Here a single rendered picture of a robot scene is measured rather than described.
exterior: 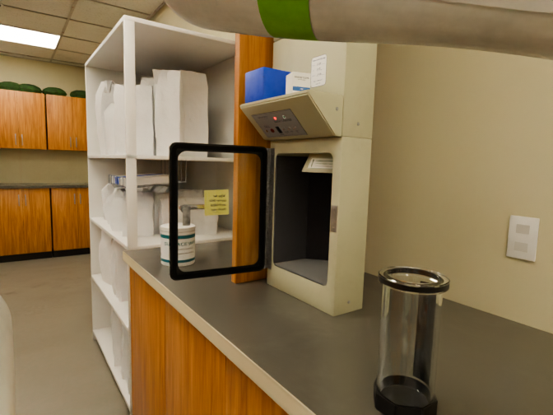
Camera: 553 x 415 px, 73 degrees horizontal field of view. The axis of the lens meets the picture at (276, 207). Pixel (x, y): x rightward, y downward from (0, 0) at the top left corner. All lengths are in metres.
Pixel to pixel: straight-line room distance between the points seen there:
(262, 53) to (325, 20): 0.97
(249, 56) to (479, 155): 0.75
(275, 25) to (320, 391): 0.59
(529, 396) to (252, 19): 0.77
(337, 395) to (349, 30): 0.59
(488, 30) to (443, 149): 0.98
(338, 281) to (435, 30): 0.78
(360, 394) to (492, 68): 0.93
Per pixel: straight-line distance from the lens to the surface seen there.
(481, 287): 1.27
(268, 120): 1.10
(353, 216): 1.01
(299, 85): 1.01
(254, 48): 1.29
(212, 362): 1.08
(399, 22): 0.33
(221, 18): 0.39
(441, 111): 1.32
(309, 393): 0.74
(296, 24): 0.36
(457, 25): 0.33
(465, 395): 0.81
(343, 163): 0.97
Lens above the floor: 1.34
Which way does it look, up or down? 7 degrees down
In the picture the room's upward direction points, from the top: 2 degrees clockwise
